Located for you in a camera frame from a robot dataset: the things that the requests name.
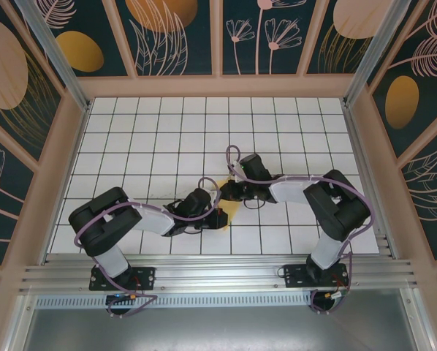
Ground wall panel orange oval fern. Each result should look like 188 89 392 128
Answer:
368 0 437 158

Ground wall panel pink flowers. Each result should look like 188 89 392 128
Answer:
221 0 320 76

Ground wall panel orange circle leaves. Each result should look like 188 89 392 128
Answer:
115 0 219 77

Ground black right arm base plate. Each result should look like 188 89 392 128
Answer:
283 263 349 290

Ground wall panel pink oval grass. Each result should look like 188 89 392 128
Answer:
305 0 398 76

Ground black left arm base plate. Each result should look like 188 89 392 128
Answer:
89 265 156 292

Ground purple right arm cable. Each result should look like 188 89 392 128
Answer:
225 145 375 316

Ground wall panel orange oval feather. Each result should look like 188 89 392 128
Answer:
39 0 132 78

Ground aluminium corner post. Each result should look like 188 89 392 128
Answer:
342 0 422 109
15 0 91 113

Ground grey metal sheet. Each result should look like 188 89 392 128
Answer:
6 288 435 351

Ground grey slotted cable tray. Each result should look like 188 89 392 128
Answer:
35 295 314 309

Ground aluminium side rail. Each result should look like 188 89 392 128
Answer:
342 104 397 259

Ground yellow cloth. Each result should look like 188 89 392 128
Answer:
216 175 243 233

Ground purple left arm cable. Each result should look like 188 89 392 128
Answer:
74 177 223 319

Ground wall panel large pink oval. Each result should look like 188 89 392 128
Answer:
0 0 64 164

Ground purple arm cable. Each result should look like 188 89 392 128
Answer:
74 177 223 319
225 145 375 316

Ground long aluminium mounting rail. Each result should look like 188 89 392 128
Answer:
19 255 420 293

